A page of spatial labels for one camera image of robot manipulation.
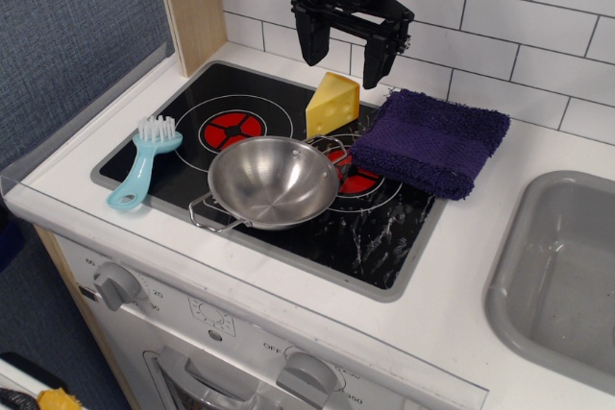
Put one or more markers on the yellow black object corner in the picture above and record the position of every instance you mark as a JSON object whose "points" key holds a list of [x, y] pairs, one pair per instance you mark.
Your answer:
{"points": [[26, 385]]}

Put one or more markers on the grey right oven knob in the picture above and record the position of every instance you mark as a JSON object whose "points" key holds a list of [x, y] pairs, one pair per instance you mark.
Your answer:
{"points": [[308, 379]]}

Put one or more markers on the purple folded cloth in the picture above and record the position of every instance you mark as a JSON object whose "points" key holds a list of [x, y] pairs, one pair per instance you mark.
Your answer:
{"points": [[432, 145]]}

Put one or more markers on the grey left oven knob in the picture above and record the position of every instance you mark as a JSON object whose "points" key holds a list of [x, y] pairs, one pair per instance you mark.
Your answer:
{"points": [[116, 285]]}

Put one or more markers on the stainless steel pot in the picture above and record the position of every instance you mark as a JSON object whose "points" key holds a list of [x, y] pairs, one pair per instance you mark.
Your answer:
{"points": [[273, 182]]}

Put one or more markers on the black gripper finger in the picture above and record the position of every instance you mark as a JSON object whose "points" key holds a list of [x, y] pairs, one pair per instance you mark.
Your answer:
{"points": [[379, 55], [313, 33]]}

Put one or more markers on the white toy oven front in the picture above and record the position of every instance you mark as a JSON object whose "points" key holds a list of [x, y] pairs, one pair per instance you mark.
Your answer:
{"points": [[175, 351]]}

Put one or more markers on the yellow cheese wedge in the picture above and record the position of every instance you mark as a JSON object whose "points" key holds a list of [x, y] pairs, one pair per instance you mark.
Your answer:
{"points": [[334, 104]]}

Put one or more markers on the grey sink basin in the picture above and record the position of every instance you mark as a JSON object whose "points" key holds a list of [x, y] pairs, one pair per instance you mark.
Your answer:
{"points": [[551, 298]]}

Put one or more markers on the grey oven knob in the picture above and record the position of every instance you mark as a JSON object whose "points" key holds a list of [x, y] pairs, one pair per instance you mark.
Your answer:
{"points": [[308, 379], [116, 285]]}

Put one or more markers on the wooden post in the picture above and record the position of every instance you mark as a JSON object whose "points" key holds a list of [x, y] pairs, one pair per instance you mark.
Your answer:
{"points": [[198, 31]]}

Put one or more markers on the black toy stovetop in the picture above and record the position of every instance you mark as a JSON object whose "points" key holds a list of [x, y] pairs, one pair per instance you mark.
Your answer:
{"points": [[369, 240]]}

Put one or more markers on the light blue dish brush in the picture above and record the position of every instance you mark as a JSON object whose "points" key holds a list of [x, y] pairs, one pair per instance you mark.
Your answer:
{"points": [[155, 135]]}

